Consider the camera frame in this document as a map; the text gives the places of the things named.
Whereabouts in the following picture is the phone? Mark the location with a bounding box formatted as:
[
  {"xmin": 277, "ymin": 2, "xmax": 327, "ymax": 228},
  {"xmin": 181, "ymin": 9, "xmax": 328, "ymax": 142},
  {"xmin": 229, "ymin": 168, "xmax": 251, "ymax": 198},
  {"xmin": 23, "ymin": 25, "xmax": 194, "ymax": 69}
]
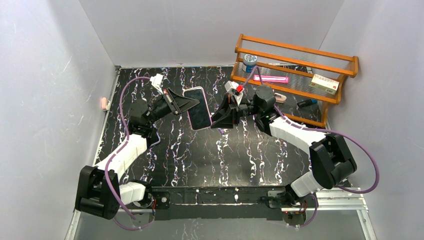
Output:
[{"xmin": 182, "ymin": 86, "xmax": 212, "ymax": 131}]

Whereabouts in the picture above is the purple cable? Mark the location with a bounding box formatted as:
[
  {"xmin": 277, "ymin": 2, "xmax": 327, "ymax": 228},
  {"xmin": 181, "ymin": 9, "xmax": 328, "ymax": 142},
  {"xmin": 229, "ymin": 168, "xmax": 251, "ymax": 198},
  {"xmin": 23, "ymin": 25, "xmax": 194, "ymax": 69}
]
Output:
[
  {"xmin": 241, "ymin": 65, "xmax": 381, "ymax": 229},
  {"xmin": 104, "ymin": 76, "xmax": 163, "ymax": 232}
]

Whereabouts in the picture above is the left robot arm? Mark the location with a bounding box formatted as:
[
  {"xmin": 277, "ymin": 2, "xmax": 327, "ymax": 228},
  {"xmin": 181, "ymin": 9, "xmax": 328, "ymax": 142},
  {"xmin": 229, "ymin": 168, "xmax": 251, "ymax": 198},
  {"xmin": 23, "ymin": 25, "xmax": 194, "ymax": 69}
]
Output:
[{"xmin": 75, "ymin": 88, "xmax": 200, "ymax": 220}]

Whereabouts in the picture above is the pink wall clip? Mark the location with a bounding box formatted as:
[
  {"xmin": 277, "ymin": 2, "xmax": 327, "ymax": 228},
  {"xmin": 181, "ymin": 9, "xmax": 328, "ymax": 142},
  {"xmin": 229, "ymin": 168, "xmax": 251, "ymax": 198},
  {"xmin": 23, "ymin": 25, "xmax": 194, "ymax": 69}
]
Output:
[{"xmin": 101, "ymin": 97, "xmax": 110, "ymax": 111}]

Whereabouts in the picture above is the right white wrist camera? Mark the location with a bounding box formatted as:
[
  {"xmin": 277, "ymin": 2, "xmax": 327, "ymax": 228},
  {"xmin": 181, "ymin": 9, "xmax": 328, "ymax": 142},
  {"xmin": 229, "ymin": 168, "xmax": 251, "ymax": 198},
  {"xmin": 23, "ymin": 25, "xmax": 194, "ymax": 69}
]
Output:
[{"xmin": 224, "ymin": 80, "xmax": 244, "ymax": 106}]

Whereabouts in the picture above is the aluminium frame rail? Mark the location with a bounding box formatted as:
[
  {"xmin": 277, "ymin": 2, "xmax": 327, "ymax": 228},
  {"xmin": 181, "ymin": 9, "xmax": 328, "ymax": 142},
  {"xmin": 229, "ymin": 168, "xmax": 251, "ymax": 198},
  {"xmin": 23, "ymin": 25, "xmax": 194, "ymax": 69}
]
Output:
[{"xmin": 74, "ymin": 188, "xmax": 369, "ymax": 213}]

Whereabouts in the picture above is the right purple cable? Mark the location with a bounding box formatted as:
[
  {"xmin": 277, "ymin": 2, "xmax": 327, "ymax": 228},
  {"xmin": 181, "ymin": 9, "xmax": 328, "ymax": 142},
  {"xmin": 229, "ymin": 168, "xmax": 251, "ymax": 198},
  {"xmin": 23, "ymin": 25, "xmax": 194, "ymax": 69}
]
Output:
[{"xmin": 241, "ymin": 65, "xmax": 381, "ymax": 229}]

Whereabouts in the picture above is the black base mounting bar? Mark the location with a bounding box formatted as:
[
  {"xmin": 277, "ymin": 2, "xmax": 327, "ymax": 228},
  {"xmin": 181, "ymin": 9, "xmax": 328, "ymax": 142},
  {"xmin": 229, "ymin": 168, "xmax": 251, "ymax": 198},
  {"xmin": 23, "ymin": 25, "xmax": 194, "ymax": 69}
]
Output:
[{"xmin": 151, "ymin": 186, "xmax": 300, "ymax": 221}]

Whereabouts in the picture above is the orange wooden shelf rack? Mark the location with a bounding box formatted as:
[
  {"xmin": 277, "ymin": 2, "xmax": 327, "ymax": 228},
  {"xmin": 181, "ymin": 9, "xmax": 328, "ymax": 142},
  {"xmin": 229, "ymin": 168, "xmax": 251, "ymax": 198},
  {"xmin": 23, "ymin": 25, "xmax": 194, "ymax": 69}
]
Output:
[{"xmin": 230, "ymin": 33, "xmax": 359, "ymax": 127}]

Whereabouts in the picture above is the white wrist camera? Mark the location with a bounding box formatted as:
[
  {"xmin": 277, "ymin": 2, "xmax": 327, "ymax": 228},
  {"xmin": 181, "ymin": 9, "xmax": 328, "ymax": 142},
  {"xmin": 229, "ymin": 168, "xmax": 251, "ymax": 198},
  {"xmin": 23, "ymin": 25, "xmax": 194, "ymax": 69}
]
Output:
[
  {"xmin": 149, "ymin": 73, "xmax": 164, "ymax": 95},
  {"xmin": 224, "ymin": 80, "xmax": 244, "ymax": 106}
]

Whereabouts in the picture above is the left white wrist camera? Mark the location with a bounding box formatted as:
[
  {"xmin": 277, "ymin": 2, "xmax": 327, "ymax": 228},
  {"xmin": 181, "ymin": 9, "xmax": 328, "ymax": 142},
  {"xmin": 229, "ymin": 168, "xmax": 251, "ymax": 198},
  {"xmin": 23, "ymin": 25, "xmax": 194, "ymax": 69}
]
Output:
[{"xmin": 149, "ymin": 73, "xmax": 164, "ymax": 95}]

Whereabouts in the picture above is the white red small box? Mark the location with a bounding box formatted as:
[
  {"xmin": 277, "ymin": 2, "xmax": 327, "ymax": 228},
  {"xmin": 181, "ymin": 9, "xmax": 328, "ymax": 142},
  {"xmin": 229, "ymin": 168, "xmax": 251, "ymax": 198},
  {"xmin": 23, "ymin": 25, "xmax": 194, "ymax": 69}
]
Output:
[{"xmin": 309, "ymin": 74, "xmax": 340, "ymax": 95}]

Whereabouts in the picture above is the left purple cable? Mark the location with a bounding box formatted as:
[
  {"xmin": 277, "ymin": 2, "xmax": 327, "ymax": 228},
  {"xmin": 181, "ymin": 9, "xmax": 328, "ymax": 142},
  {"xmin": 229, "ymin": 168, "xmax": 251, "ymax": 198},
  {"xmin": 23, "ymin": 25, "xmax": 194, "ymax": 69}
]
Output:
[{"xmin": 104, "ymin": 76, "xmax": 163, "ymax": 232}]

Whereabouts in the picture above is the blue white round jar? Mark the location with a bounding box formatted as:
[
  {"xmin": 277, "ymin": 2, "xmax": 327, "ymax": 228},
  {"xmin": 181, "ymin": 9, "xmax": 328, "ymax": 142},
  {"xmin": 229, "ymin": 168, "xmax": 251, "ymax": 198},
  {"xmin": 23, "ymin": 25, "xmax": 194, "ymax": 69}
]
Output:
[{"xmin": 242, "ymin": 54, "xmax": 258, "ymax": 73}]

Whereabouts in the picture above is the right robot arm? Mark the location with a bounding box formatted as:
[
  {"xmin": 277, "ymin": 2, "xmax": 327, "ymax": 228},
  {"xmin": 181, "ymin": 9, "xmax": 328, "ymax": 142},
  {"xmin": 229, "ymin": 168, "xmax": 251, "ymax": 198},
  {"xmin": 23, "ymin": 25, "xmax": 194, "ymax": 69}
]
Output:
[{"xmin": 210, "ymin": 81, "xmax": 357, "ymax": 201}]

